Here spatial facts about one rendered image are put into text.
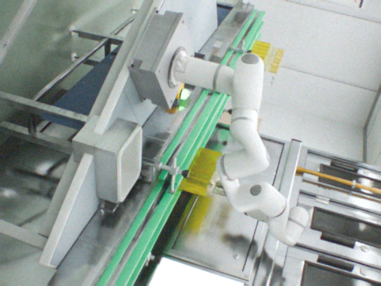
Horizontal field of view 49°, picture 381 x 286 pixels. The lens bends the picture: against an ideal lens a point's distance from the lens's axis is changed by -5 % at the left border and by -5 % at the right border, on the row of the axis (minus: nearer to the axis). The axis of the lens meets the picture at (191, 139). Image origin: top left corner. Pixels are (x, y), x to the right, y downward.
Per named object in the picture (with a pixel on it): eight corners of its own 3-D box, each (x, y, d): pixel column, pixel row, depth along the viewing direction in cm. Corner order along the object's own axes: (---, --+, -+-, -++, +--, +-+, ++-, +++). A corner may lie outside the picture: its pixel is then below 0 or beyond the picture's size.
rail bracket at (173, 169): (152, 188, 164) (184, 199, 161) (154, 154, 153) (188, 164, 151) (156, 184, 166) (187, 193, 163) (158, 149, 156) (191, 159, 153)
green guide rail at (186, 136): (158, 164, 162) (179, 170, 160) (158, 162, 161) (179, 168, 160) (254, 10, 296) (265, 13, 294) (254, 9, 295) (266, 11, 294)
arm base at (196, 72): (164, 72, 148) (207, 82, 144) (177, 40, 150) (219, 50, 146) (175, 89, 162) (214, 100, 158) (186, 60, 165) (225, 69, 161)
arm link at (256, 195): (284, 169, 146) (245, 179, 154) (254, 139, 132) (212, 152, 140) (286, 214, 137) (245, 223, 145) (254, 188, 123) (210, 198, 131)
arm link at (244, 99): (228, 133, 142) (229, 97, 130) (235, 84, 157) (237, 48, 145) (257, 137, 141) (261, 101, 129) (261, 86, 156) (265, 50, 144)
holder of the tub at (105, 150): (97, 208, 151) (117, 214, 149) (93, 146, 134) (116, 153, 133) (118, 177, 164) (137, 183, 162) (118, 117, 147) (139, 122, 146)
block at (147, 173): (135, 180, 164) (153, 185, 162) (135, 161, 158) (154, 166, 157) (139, 173, 166) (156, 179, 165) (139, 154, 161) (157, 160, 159)
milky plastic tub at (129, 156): (97, 197, 147) (120, 205, 146) (94, 146, 134) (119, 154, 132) (119, 167, 161) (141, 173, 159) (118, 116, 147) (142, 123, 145)
